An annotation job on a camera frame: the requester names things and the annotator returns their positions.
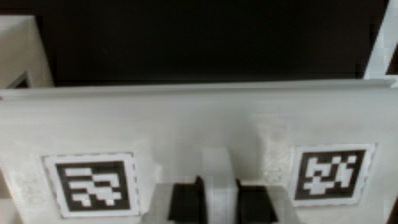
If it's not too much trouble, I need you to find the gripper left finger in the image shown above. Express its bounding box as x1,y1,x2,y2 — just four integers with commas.
167,177,208,224

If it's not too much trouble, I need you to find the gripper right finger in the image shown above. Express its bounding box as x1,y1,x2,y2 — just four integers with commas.
236,182,279,224

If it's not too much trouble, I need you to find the white cabinet body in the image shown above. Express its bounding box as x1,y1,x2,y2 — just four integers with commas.
0,80,398,224

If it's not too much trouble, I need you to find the white U-shaped fence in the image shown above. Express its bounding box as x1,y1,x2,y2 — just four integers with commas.
0,15,53,89

